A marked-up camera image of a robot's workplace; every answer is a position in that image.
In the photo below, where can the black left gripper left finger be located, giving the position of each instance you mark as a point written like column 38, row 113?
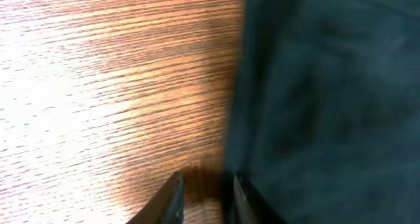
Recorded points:
column 166, row 206

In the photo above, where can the black shorts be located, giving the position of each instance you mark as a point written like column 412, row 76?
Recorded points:
column 324, row 125

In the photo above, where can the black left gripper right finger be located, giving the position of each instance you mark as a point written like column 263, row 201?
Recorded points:
column 242, row 203

